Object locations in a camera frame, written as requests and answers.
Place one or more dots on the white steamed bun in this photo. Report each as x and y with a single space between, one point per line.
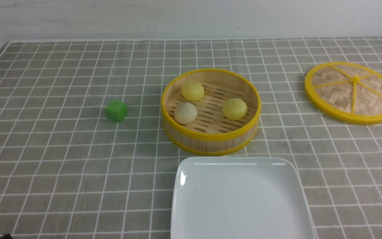
185 113

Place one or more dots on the yellow steamed bun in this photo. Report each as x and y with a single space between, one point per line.
234 109
193 91

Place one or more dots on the white square plate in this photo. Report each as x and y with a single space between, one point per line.
237 197

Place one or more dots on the bamboo steamer basket yellow rim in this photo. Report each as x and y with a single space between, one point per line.
211 134

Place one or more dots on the green cube block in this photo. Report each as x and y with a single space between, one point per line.
116 111

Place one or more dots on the grey checked tablecloth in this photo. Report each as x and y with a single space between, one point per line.
67 171

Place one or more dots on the woven steamer lid yellow rim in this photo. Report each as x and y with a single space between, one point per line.
347 92

